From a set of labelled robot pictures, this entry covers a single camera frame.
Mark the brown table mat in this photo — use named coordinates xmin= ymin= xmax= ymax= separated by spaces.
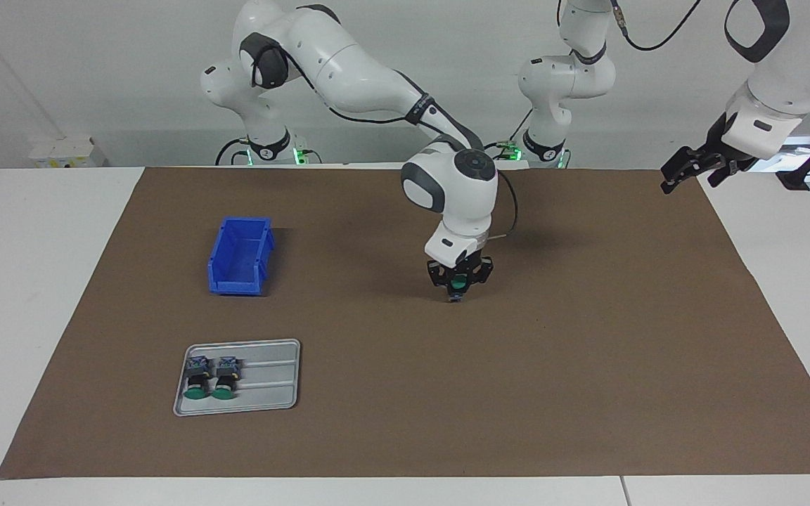
xmin=0 ymin=167 xmax=810 ymax=480

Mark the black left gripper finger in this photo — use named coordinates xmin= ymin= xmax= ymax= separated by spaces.
xmin=700 ymin=156 xmax=757 ymax=188
xmin=660 ymin=146 xmax=714 ymax=195

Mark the black base cable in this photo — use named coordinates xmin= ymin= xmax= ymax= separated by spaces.
xmin=215 ymin=137 xmax=250 ymax=167
xmin=482 ymin=109 xmax=534 ymax=161

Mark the blue plastic storage bin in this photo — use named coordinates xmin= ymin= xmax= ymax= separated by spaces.
xmin=207 ymin=216 xmax=276 ymax=297

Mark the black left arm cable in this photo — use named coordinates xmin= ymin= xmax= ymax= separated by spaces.
xmin=612 ymin=0 xmax=702 ymax=51

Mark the grey metal tray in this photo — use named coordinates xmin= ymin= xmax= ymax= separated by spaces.
xmin=172 ymin=339 xmax=302 ymax=417

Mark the small white box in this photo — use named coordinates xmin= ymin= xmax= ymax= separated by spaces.
xmin=29 ymin=136 xmax=107 ymax=168

